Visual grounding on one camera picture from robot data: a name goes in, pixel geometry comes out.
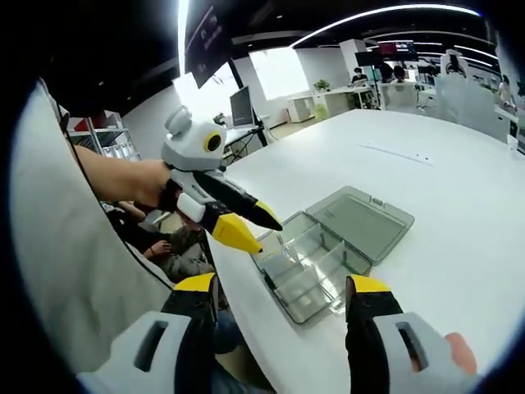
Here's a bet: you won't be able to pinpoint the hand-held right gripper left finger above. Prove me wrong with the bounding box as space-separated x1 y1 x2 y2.
77 272 219 394

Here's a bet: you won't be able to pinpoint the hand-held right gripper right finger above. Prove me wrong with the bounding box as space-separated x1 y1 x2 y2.
344 273 481 394

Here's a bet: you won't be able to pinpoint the clear plastic divider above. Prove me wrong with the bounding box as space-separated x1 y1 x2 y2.
286 241 349 307
264 223 323 274

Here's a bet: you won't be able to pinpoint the transparent grey box guide fixture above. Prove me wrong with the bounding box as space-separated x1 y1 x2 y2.
251 186 415 326

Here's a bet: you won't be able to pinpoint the person's left hand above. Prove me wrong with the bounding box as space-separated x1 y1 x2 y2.
132 158 172 209

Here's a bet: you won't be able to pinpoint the person's right hand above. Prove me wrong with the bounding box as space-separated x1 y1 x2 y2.
444 331 479 375

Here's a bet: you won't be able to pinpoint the person's blue jeans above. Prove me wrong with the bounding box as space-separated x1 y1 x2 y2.
211 305 274 394

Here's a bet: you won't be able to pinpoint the black computer monitor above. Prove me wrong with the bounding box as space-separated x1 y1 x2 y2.
229 85 252 126

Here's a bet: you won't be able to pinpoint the metal shelf rack with bins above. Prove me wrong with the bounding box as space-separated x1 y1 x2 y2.
67 110 140 161

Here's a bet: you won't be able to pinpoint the hanging black display panel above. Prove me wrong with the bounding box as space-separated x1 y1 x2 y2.
184 0 234 89

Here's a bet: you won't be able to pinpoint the ceiling light strip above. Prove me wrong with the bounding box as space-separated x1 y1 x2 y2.
176 0 189 79

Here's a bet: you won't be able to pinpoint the person's grey shirt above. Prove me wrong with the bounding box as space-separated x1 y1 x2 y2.
11 80 177 370

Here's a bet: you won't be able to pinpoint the white frosted partition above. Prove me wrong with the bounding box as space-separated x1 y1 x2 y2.
434 76 500 124

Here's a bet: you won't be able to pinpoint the white gaming chair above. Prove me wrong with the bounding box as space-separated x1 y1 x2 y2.
441 48 468 79

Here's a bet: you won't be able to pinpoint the wall screen red picture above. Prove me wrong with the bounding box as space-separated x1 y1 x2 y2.
379 40 415 57

